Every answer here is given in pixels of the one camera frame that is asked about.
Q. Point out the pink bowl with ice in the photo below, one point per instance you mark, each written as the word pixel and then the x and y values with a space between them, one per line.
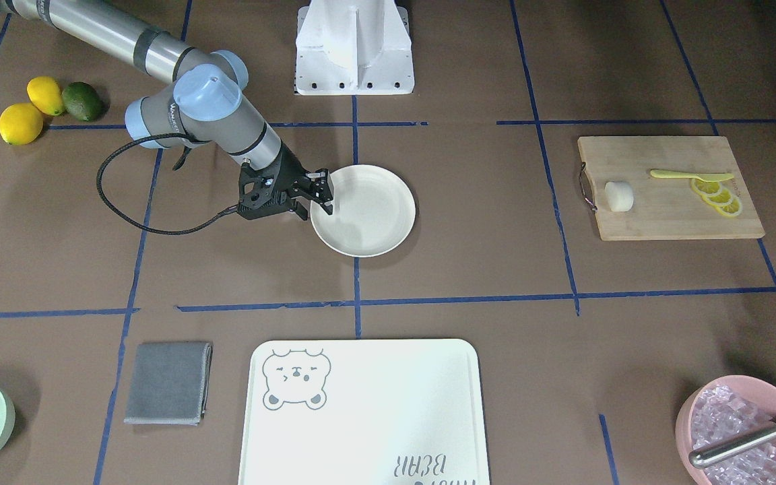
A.
pixel 719 410

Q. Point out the yellow lemon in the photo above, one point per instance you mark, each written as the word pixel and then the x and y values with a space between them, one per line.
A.
pixel 21 124
pixel 46 95

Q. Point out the wooden cutting board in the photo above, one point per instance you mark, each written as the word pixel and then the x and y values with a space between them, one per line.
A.
pixel 664 209

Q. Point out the yellow lemon near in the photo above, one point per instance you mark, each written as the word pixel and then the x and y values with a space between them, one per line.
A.
pixel 21 124

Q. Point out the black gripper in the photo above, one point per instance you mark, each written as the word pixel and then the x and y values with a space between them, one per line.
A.
pixel 292 172

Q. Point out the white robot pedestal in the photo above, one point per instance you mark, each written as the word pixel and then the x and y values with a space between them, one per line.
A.
pixel 353 48

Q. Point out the yellow lemon far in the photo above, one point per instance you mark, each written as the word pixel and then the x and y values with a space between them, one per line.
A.
pixel 46 95

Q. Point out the grey folded cloth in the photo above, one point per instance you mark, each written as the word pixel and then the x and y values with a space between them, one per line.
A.
pixel 169 384

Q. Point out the yellow plastic knife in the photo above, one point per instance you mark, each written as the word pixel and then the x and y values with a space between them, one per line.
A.
pixel 674 174

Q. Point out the green lime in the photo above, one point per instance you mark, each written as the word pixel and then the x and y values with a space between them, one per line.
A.
pixel 83 102

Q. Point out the lemon slices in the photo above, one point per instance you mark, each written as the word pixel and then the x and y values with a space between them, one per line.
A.
pixel 720 198

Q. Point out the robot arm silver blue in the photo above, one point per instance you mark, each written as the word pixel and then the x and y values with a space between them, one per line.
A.
pixel 203 102

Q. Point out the cream round plate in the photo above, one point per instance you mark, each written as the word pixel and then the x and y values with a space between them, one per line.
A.
pixel 373 212

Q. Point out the white bear tray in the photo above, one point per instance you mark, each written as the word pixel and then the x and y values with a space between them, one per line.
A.
pixel 364 411

